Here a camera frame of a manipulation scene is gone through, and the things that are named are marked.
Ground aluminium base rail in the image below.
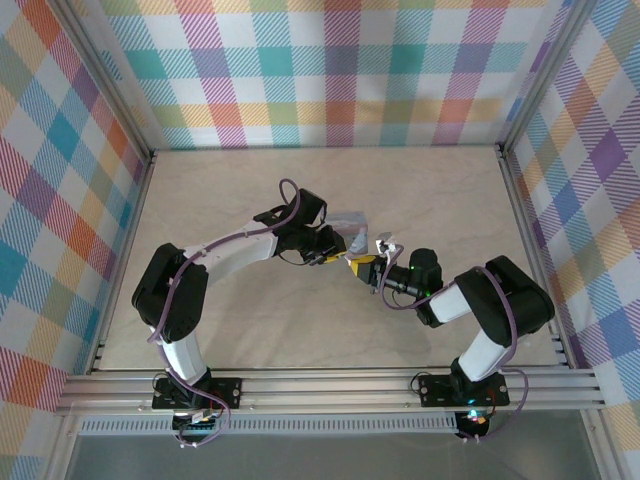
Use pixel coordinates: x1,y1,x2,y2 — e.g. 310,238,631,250
54,367,606,416

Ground grey slotted cable duct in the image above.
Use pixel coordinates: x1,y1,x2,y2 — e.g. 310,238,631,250
77,417,459,436

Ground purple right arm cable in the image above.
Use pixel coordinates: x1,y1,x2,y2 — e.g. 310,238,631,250
379,249,531,444

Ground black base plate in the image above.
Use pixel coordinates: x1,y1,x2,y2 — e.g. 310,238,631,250
152,377,244,411
417,372,511,409

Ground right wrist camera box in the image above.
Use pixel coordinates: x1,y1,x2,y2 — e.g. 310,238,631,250
374,230,400,260

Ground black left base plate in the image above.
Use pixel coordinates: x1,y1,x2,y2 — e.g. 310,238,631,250
152,377,244,411

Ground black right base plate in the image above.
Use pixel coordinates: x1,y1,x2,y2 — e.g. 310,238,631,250
417,372,511,409

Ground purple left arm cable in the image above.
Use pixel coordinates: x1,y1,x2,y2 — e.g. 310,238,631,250
149,177,311,449

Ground blue cartoon tin box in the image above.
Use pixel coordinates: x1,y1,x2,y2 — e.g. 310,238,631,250
324,209,370,255

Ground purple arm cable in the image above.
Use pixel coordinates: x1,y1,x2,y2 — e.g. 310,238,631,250
379,249,531,444
149,177,311,449

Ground aluminium frame post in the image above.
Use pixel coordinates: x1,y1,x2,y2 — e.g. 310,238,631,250
499,0,604,154
49,0,159,161

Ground aluminium frame leg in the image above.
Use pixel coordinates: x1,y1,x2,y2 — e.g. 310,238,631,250
45,413,80,480
578,409,612,480

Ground aluminium table side rail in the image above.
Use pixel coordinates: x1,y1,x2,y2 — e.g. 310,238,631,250
85,149,159,375
497,147,575,370

